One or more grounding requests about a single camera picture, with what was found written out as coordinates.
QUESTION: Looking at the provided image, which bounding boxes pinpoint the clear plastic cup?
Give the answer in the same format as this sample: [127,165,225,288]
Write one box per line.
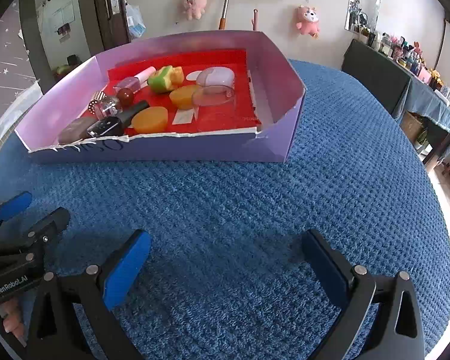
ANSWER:
[192,85,238,132]

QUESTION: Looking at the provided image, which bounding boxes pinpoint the lilac egg-shaped case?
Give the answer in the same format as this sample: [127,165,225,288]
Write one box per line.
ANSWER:
[196,66,236,89]

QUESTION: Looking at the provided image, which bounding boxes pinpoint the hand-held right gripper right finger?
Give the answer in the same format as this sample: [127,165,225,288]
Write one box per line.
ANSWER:
[301,229,425,360]

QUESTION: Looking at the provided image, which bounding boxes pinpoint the studded gold cylinder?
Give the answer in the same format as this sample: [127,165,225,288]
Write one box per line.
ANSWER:
[86,91,107,115]

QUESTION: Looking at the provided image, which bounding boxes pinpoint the dark pink plush toy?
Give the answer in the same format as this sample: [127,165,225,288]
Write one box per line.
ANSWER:
[294,5,320,39]

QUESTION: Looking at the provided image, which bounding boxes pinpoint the brown earbud case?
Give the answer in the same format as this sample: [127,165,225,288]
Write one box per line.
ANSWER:
[58,117,98,144]

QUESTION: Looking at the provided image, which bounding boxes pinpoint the purple cardboard box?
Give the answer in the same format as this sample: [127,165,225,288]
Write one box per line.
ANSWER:
[14,29,307,164]

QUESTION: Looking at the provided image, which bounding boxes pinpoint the orange half-sphere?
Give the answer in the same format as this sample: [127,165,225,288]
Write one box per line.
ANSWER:
[169,84,203,110]
[131,106,169,134]

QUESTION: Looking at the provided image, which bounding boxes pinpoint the person's left hand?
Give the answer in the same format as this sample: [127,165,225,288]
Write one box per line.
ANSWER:
[0,300,25,346]

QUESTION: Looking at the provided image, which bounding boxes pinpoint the blue plastic bag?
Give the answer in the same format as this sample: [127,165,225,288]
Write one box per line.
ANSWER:
[125,3,147,39]

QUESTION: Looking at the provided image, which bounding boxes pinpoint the pink nail polish bottle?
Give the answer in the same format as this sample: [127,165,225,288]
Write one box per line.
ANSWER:
[115,66,157,92]

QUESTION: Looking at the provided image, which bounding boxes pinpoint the black nail polish bottle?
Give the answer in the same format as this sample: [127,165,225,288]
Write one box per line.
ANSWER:
[87,100,151,137]

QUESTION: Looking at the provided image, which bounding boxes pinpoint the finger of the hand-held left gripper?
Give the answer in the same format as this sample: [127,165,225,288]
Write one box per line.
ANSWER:
[0,191,32,235]
[0,207,71,272]

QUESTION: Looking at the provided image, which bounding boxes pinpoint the light pink plush toy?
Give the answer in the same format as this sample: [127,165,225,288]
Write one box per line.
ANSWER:
[182,0,209,21]

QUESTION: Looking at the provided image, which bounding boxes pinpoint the wicker basket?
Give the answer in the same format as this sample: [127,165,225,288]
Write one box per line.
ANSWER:
[399,110,426,145]

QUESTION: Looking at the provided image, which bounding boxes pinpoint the green frog toy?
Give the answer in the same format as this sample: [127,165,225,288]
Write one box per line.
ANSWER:
[147,65,184,94]

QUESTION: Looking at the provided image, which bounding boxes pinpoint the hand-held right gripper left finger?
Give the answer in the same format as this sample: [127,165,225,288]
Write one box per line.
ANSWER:
[25,229,152,360]

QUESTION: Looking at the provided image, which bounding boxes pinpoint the wall mirror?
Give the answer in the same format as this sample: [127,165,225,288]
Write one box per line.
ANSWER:
[345,0,383,32]

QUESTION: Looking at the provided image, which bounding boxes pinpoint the dark brown door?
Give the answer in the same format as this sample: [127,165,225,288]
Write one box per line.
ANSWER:
[91,0,132,51]

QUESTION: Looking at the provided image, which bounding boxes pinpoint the row of cosmetic bottles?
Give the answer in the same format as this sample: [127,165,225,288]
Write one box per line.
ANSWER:
[354,26,450,96]

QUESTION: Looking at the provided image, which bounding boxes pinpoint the hallway notice board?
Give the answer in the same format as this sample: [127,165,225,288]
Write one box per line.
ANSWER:
[52,2,76,27]

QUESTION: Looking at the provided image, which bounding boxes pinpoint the glass perfume bottle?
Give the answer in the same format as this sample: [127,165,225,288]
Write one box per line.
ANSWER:
[99,87,136,118]

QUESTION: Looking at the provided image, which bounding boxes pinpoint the dresser with blue cloth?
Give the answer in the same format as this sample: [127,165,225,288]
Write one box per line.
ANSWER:
[340,39,450,166]

